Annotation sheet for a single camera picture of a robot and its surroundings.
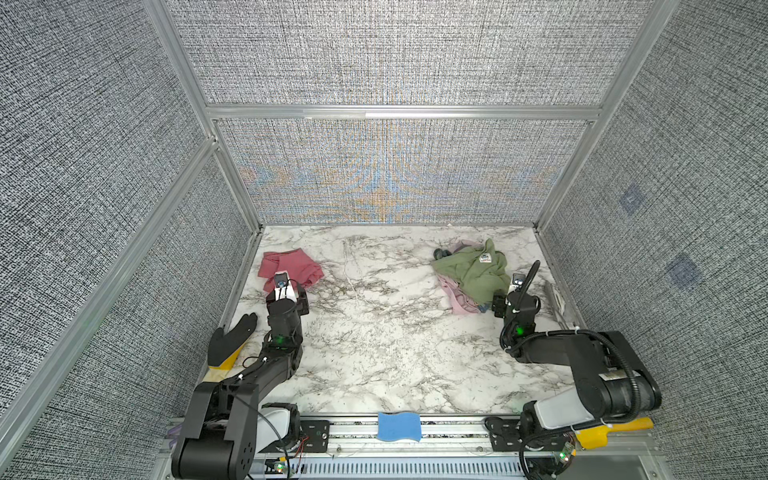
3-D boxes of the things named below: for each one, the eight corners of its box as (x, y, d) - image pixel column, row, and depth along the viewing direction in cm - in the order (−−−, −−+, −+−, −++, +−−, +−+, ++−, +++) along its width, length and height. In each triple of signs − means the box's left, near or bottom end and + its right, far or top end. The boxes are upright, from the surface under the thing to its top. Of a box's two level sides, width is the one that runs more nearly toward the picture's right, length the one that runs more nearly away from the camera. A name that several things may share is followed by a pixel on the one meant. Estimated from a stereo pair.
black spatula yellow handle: (202, 381, 84) (194, 376, 81) (225, 320, 96) (219, 313, 93) (241, 381, 84) (235, 376, 81) (259, 320, 96) (254, 313, 93)
